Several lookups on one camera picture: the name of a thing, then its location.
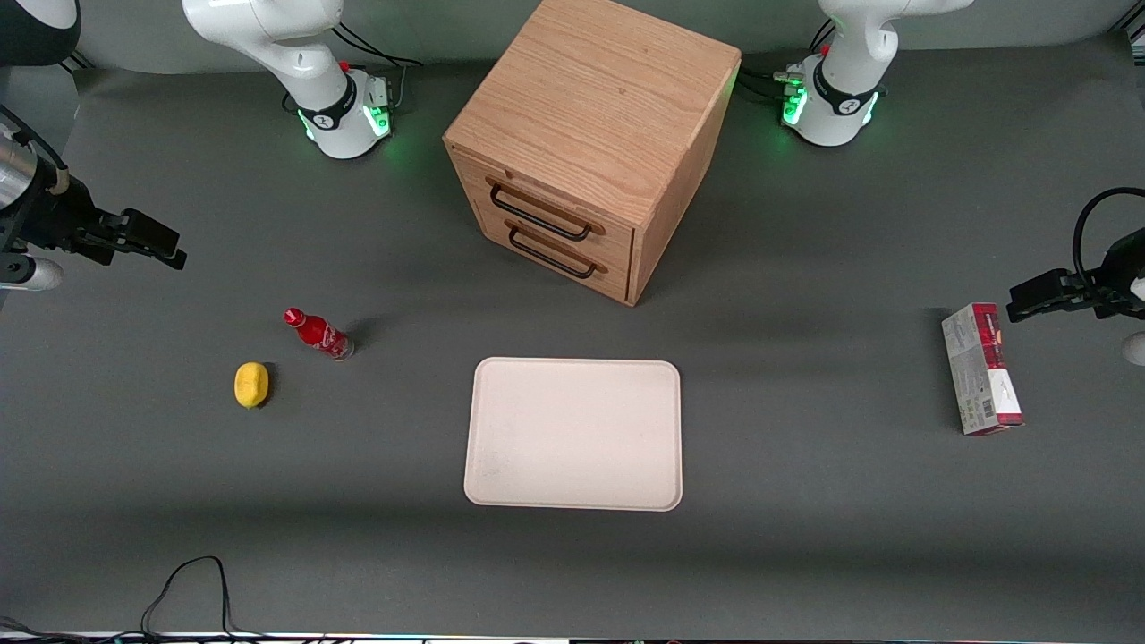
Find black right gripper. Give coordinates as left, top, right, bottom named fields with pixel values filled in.
left=13, top=174, right=189, bottom=271

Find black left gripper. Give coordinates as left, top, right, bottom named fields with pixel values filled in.
left=1007, top=227, right=1145, bottom=324

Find red coke bottle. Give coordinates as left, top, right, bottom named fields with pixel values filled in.
left=283, top=307, right=356, bottom=362

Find cream plastic tray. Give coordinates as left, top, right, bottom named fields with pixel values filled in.
left=462, top=357, right=684, bottom=513

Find red and white carton box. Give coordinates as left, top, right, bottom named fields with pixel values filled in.
left=940, top=302, right=1026, bottom=437

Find yellow lemon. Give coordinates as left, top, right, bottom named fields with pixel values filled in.
left=233, top=361, right=270, bottom=411

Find dark grey table mat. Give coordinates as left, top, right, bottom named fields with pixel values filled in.
left=0, top=36, right=1145, bottom=638

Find wooden drawer cabinet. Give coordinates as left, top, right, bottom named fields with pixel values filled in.
left=443, top=0, right=742, bottom=308

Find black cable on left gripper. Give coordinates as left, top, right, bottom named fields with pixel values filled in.
left=1072, top=186, right=1145, bottom=289

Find black cable on right wrist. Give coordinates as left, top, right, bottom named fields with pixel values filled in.
left=0, top=106, right=71, bottom=194

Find black cables at right base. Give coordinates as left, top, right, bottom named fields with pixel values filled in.
left=329, top=21, right=424, bottom=115

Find black cables at base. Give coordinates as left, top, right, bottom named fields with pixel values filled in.
left=329, top=21, right=424, bottom=115
left=738, top=18, right=838, bottom=101

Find thin black cable loop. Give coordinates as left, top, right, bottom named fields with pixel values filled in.
left=0, top=555, right=269, bottom=644

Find black cables at left base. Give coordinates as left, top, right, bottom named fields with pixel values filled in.
left=738, top=18, right=838, bottom=101

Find wooden drawer with longer handle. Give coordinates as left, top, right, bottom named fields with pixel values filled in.
left=450, top=148, right=638, bottom=269

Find wooden drawer with shorter handle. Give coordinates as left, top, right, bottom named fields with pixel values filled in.
left=474, top=201, right=634, bottom=305

